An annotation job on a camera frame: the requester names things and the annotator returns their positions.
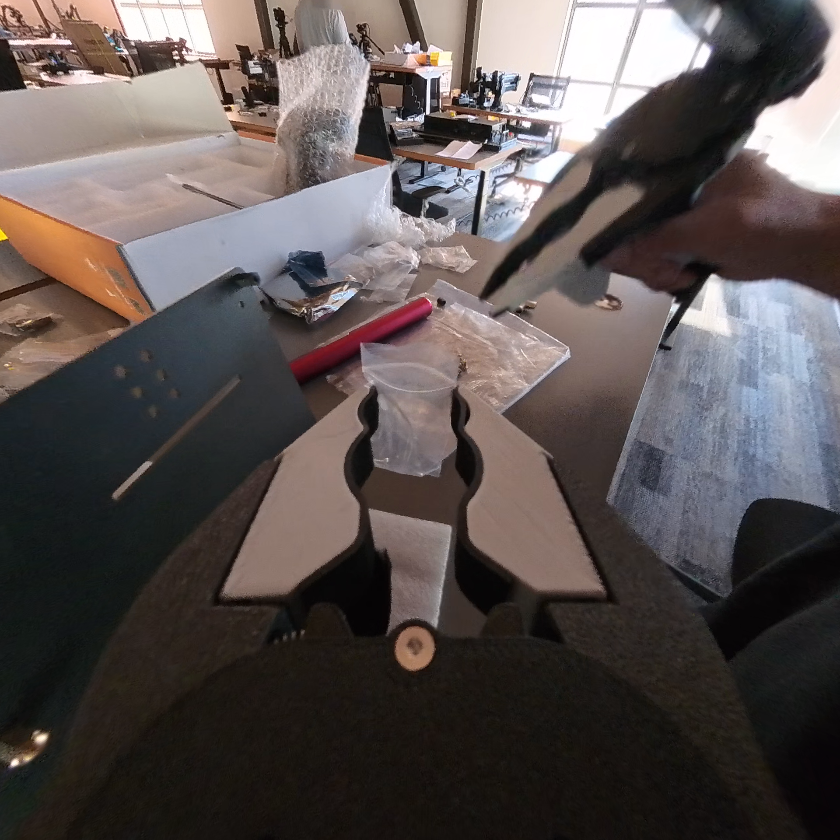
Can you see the large window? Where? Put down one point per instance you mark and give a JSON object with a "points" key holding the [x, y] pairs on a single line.
{"points": [[623, 46]]}

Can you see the black office chair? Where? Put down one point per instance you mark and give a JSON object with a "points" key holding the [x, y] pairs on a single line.
{"points": [[548, 92]]}

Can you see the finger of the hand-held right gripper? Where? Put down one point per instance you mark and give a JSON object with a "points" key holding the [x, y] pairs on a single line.
{"points": [[568, 190], [590, 229]]}

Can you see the black equipment case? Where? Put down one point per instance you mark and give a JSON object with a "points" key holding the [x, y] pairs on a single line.
{"points": [[459, 126]]}

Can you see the dark desk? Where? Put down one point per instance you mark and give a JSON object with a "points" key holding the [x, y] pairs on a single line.
{"points": [[590, 407]]}

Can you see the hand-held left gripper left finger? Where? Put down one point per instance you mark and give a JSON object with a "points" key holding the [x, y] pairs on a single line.
{"points": [[289, 525]]}

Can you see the white foam sheet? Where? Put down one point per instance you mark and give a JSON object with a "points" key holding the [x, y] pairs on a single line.
{"points": [[420, 558]]}

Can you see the person's black clothing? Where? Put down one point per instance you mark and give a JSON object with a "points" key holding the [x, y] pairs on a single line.
{"points": [[787, 656]]}

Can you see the metal screwdriver shaft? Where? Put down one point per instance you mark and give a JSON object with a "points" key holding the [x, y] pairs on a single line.
{"points": [[210, 195]]}

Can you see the orange and white cardboard box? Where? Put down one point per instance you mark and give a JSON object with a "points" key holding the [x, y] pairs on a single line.
{"points": [[216, 243]]}

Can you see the bubble wrapped dark part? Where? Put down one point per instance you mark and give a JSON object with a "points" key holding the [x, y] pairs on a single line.
{"points": [[321, 124]]}

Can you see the camera tripod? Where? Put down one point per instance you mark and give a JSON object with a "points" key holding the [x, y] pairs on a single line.
{"points": [[282, 36]]}

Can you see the black metal base plate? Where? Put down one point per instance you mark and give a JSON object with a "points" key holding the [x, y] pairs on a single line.
{"points": [[131, 525]]}

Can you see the white paper sheet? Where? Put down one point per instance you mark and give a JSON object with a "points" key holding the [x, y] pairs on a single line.
{"points": [[459, 151]]}

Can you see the background wooden desk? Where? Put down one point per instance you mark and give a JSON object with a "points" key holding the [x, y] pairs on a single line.
{"points": [[453, 164]]}

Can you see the heap of clear plastic bags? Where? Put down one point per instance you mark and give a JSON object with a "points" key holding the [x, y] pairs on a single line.
{"points": [[394, 256]]}

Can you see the silver antistatic bag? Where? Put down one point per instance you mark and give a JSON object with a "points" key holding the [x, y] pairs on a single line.
{"points": [[308, 298]]}

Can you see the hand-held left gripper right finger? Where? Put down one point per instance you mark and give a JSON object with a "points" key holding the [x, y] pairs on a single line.
{"points": [[531, 525]]}

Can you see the large clear plastic bag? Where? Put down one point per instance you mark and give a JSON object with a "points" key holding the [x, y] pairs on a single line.
{"points": [[512, 354]]}

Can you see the small bag of metal parts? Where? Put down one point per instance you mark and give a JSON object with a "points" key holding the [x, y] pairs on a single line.
{"points": [[26, 321]]}

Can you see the small clear plastic bag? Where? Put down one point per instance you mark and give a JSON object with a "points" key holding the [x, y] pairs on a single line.
{"points": [[407, 407]]}

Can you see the person's right hand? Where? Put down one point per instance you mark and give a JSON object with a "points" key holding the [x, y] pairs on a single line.
{"points": [[754, 223]]}

